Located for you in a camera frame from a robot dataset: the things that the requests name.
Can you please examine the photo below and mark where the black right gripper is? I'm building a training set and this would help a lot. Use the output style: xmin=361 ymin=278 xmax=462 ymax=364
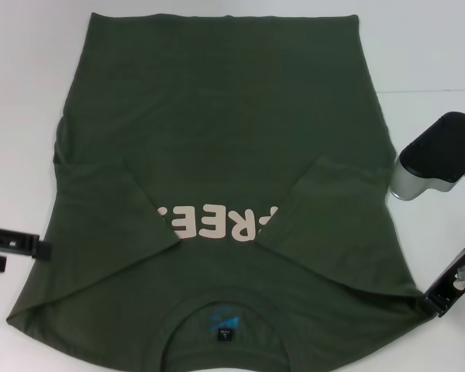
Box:
xmin=420 ymin=247 xmax=465 ymax=319

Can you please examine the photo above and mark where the right gripper cable with connectors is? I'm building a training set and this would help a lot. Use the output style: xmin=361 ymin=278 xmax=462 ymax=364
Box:
xmin=451 ymin=266 xmax=465 ymax=291

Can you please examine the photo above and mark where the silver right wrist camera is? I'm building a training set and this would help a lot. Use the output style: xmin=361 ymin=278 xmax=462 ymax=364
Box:
xmin=389 ymin=111 xmax=465 ymax=202

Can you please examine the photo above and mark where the dark green printed t-shirt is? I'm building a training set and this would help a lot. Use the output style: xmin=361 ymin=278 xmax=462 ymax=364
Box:
xmin=5 ymin=12 xmax=437 ymax=372

